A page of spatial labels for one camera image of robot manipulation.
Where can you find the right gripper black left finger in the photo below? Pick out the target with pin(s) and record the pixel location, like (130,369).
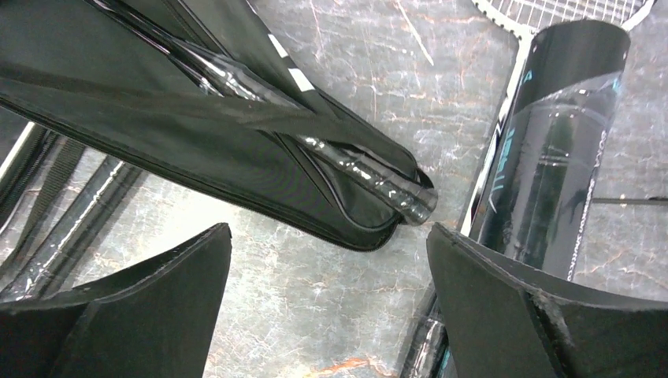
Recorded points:
(153,319)

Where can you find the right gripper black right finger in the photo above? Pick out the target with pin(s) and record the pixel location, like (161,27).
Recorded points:
(506,319)

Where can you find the black shuttlecock tube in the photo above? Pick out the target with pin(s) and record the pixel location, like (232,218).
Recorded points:
(535,208)

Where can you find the black crossway racket bag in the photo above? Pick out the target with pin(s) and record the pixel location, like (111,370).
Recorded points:
(69,67)

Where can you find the black sport racket bag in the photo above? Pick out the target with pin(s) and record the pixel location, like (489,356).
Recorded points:
(24,147)

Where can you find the black white shaft racket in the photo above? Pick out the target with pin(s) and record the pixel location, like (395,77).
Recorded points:
(524,19)

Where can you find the white frame racket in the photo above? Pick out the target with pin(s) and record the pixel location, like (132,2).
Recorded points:
(67,242)

